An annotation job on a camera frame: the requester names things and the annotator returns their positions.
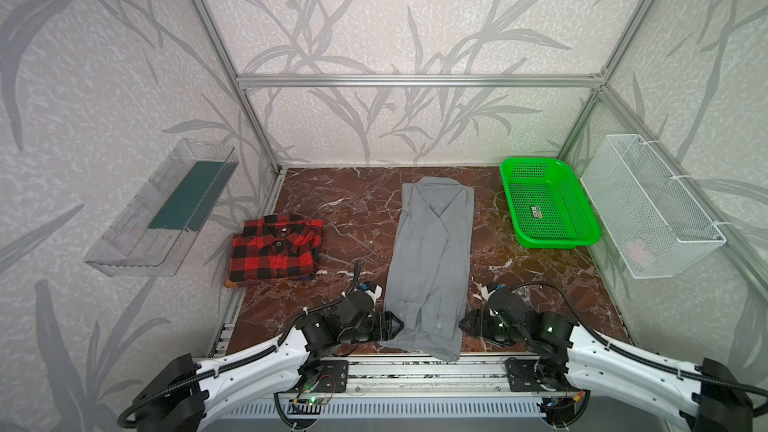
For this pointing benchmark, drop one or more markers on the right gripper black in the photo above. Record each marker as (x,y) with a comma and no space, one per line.
(480,324)

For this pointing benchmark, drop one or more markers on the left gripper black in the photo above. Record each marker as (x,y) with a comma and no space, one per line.
(383,324)

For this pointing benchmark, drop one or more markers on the grey long sleeve shirt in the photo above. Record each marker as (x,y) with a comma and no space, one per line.
(428,278)

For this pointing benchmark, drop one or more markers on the green plastic basket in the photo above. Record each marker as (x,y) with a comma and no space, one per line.
(568,220)

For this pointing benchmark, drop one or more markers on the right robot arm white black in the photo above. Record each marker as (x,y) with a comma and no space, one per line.
(572,358)

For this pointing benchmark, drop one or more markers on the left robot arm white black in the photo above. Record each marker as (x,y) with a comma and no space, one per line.
(189,395)

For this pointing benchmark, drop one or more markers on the red black plaid folded shirt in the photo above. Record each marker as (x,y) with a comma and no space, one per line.
(275,247)

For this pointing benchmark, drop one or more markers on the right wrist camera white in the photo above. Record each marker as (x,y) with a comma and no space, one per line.
(486,291)

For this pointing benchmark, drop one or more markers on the aluminium front rail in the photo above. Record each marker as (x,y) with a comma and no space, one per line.
(399,374)

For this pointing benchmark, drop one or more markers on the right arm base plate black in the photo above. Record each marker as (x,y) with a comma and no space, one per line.
(535,375)

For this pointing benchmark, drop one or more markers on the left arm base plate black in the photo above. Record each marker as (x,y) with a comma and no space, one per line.
(324,376)

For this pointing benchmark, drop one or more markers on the pink item in wire basket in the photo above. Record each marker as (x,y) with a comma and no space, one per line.
(637,251)

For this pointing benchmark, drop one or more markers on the white wire mesh basket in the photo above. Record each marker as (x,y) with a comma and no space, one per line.
(638,196)

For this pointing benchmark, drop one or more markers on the clear plastic wall bin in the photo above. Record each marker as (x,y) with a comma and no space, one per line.
(155,232)

